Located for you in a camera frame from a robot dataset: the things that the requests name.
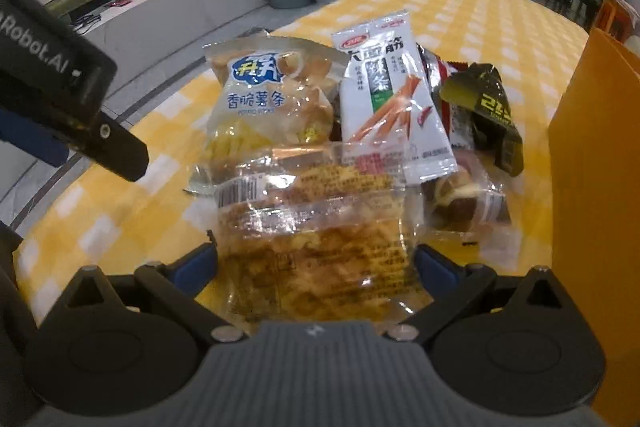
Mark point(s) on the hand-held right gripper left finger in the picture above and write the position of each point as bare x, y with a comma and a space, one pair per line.
197, 264

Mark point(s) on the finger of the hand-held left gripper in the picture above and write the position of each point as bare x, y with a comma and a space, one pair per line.
122, 152
30, 137

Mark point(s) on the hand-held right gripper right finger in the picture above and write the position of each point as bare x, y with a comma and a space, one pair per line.
435, 268

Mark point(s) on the clear bread snack packet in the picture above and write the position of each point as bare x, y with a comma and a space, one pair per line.
450, 197

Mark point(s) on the clear fried snack packet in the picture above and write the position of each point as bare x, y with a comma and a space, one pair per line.
320, 247

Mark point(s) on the clear potato sticks packet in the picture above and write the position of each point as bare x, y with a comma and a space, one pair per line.
260, 107

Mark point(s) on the white spicy strips packet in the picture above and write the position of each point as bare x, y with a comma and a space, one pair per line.
385, 107

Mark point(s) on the black and yellow snack packet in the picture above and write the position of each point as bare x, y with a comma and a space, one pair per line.
480, 97

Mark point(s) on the red snack packet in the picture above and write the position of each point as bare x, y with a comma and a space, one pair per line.
442, 74

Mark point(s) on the orange storage box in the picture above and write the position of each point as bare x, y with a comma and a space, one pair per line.
595, 157

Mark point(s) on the yellow checked tablecloth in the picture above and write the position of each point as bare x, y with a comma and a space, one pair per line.
150, 207

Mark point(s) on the white low bench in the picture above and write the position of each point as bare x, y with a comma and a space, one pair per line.
200, 2

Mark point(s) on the orange stool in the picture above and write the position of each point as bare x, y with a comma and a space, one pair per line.
617, 19

